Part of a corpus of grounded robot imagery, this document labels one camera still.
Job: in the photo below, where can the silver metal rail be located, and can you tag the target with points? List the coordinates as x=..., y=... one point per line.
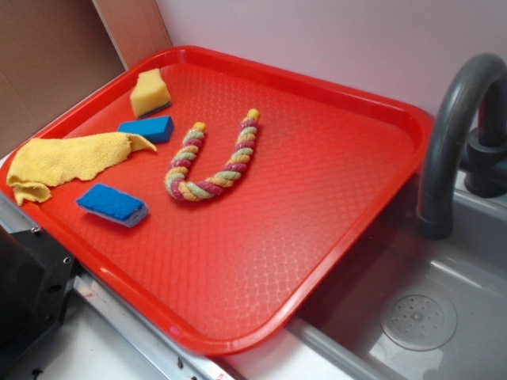
x=101, y=337

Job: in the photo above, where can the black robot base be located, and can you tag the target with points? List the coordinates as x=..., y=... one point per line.
x=37, y=275

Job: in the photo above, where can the yellow cloth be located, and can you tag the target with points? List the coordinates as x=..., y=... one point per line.
x=43, y=164

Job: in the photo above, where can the brown cardboard panel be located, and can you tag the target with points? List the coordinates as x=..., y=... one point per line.
x=56, y=53

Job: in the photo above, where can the blue rectangular block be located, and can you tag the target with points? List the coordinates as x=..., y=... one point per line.
x=156, y=130

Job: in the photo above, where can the grey plastic sink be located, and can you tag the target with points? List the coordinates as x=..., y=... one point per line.
x=340, y=319

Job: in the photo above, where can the round sink drain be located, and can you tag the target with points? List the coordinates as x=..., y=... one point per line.
x=418, y=322

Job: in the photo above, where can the blue scrub sponge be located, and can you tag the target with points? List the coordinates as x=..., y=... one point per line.
x=113, y=205

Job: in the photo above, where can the red plastic tray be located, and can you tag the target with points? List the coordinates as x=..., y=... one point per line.
x=222, y=275

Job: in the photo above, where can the grey curved faucet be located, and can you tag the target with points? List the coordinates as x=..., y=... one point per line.
x=469, y=134

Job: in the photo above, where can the yellow sponge with dark base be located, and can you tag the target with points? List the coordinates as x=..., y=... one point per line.
x=150, y=94

